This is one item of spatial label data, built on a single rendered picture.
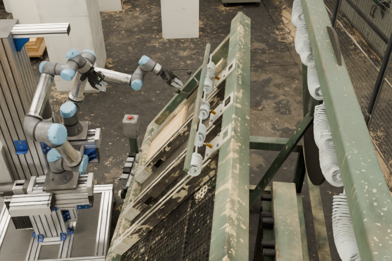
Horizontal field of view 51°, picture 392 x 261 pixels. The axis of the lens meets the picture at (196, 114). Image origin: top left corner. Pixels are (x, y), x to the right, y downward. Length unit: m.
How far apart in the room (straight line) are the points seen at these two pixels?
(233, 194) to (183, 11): 5.21
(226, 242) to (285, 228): 0.30
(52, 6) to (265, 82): 2.85
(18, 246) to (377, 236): 3.07
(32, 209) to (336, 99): 2.10
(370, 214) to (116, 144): 3.78
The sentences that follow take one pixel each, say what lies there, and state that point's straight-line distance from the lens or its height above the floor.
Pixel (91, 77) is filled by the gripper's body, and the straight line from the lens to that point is 2.70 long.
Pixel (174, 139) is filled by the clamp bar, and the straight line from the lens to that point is 2.70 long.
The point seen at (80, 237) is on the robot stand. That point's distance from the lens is 3.70.
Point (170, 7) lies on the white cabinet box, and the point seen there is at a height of 0.53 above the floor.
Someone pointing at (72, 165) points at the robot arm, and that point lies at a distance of 2.74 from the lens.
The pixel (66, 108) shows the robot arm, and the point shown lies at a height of 1.26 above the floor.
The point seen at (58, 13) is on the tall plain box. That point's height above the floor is 1.13.
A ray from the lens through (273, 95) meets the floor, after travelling 5.52.
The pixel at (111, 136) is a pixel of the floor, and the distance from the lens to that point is 4.87.
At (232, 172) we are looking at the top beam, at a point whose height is 1.91.
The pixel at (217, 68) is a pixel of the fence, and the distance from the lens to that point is 2.87.
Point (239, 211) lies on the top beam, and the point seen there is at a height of 1.88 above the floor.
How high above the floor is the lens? 3.10
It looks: 37 degrees down
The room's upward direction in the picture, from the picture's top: straight up
